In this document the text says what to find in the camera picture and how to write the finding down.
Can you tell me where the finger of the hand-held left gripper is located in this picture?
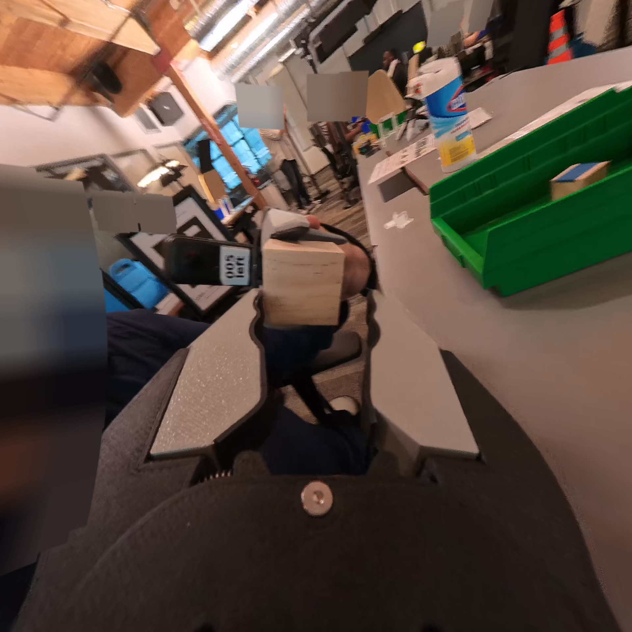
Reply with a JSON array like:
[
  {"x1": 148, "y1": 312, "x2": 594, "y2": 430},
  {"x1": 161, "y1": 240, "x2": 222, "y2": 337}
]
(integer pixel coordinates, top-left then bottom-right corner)
[{"x1": 259, "y1": 206, "x2": 347, "y2": 247}]

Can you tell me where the wooden cube with blue stripe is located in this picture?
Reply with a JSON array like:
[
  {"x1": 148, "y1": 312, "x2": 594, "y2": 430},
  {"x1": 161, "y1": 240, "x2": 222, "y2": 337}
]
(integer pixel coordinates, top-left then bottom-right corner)
[
  {"x1": 261, "y1": 238, "x2": 346, "y2": 328},
  {"x1": 549, "y1": 160, "x2": 612, "y2": 201}
]

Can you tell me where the rounded wooden board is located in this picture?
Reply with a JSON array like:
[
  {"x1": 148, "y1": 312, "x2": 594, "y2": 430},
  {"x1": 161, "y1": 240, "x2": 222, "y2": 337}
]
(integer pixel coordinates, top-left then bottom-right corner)
[{"x1": 365, "y1": 69, "x2": 408, "y2": 125}]

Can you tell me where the printed paper sheet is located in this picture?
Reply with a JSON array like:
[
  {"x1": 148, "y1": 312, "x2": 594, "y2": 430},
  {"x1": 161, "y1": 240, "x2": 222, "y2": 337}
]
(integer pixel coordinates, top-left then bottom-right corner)
[{"x1": 368, "y1": 134, "x2": 437, "y2": 186}]

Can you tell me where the green plastic bin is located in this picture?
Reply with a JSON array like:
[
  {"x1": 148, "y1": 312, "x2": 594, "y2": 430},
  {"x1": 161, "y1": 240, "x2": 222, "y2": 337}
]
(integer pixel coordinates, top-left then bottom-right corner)
[{"x1": 429, "y1": 84, "x2": 632, "y2": 298}]

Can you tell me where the black framed board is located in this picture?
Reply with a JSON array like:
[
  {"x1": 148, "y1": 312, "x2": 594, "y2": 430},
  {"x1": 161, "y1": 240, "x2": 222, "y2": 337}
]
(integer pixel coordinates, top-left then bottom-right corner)
[{"x1": 116, "y1": 187, "x2": 238, "y2": 319}]

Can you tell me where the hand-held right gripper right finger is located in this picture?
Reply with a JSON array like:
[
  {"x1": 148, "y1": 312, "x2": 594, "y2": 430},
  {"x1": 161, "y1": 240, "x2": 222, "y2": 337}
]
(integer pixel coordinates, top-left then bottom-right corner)
[{"x1": 362, "y1": 291, "x2": 481, "y2": 462}]

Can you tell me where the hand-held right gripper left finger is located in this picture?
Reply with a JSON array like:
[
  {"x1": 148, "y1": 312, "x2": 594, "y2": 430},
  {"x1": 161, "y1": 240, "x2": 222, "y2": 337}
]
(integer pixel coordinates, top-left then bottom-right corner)
[{"x1": 149, "y1": 289, "x2": 271, "y2": 459}]

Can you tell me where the person's left hand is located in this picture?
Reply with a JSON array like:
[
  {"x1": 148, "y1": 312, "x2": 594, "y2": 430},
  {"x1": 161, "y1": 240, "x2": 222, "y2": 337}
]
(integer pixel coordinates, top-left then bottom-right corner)
[{"x1": 306, "y1": 215, "x2": 375, "y2": 301}]

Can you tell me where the person's leg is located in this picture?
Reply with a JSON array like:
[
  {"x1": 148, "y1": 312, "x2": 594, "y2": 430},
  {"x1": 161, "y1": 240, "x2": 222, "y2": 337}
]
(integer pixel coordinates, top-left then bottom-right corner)
[{"x1": 106, "y1": 311, "x2": 371, "y2": 475}]

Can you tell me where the disinfecting wipes canister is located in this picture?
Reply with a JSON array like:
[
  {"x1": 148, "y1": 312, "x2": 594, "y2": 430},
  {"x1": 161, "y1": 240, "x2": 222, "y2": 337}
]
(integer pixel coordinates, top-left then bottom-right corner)
[{"x1": 419, "y1": 56, "x2": 479, "y2": 173}]

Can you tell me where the blue plastic container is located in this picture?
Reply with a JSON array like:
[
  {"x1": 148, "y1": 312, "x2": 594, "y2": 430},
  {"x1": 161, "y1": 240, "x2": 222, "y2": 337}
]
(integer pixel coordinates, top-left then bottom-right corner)
[{"x1": 108, "y1": 258, "x2": 169, "y2": 308}]

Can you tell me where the orange traffic cone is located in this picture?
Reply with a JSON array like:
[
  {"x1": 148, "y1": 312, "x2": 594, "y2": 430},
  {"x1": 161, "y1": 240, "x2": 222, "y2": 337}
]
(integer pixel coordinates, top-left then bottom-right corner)
[{"x1": 545, "y1": 10, "x2": 574, "y2": 66}]

